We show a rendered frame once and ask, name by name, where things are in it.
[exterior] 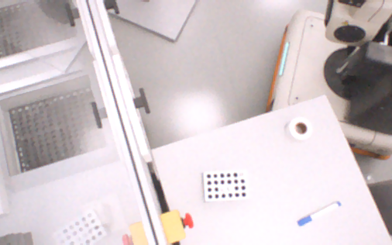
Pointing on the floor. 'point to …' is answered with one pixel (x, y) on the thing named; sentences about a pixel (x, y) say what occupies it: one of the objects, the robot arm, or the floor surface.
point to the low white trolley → (273, 183)
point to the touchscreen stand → (156, 15)
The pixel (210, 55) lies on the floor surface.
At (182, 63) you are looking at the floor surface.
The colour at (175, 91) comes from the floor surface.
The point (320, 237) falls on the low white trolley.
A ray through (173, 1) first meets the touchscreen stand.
